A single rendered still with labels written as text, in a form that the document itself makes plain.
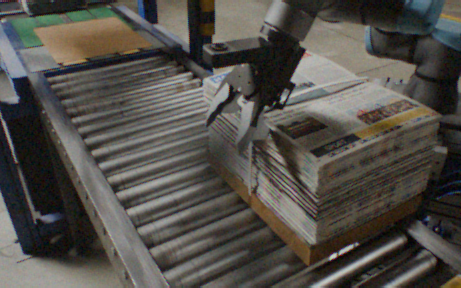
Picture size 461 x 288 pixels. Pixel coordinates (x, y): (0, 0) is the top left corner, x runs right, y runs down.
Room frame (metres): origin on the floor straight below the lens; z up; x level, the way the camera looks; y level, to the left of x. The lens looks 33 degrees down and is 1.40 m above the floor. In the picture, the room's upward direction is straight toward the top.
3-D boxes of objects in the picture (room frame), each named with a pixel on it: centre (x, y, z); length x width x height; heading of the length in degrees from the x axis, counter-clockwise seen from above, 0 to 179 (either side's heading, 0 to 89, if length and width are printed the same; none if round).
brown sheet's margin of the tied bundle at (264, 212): (0.65, -0.23, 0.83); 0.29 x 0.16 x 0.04; 121
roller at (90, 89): (1.34, 0.35, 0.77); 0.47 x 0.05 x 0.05; 121
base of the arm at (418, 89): (1.13, -0.60, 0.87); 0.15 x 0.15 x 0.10
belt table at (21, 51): (1.82, 0.64, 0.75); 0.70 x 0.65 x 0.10; 31
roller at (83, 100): (1.28, 0.31, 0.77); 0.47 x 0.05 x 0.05; 121
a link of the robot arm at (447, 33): (1.13, -0.59, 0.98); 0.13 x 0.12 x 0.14; 54
